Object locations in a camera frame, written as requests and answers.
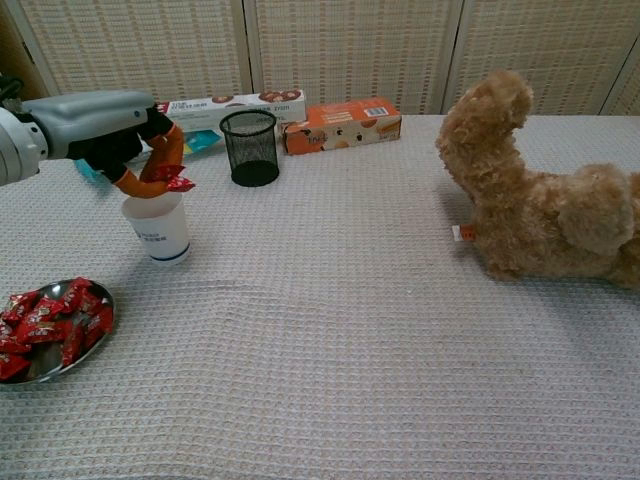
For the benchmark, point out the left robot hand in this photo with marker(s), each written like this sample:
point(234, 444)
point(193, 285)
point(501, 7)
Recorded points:
point(90, 120)

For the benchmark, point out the red candy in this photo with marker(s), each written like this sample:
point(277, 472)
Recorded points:
point(175, 180)

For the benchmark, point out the pile of red-wrapped candies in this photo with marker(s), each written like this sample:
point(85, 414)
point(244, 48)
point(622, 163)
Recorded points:
point(40, 320)

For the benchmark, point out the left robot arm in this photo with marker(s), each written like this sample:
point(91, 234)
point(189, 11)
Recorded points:
point(15, 145)

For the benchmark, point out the white paper cup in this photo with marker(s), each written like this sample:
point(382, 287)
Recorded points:
point(160, 235)

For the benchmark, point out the teal silver snack bag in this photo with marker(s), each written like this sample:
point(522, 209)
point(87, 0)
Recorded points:
point(90, 172)

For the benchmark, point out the woven folding screen panel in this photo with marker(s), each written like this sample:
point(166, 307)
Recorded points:
point(560, 45)
point(140, 50)
point(627, 95)
point(350, 55)

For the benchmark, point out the brown wooden screen panel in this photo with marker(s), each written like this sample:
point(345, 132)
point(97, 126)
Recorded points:
point(20, 55)

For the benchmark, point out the long white baking paper box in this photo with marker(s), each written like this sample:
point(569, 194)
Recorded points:
point(240, 107)

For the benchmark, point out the black mesh pen holder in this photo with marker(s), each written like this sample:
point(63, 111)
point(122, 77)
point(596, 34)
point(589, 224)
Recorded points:
point(250, 150)

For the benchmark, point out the round metal plate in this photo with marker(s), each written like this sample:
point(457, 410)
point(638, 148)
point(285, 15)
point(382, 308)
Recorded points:
point(50, 360)

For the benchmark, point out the orange cardboard box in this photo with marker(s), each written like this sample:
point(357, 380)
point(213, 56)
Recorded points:
point(340, 132)

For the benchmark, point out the white woven tablecloth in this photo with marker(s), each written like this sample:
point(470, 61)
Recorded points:
point(350, 350)

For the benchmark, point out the brown plush teddy bear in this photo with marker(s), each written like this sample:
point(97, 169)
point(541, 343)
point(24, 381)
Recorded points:
point(525, 210)

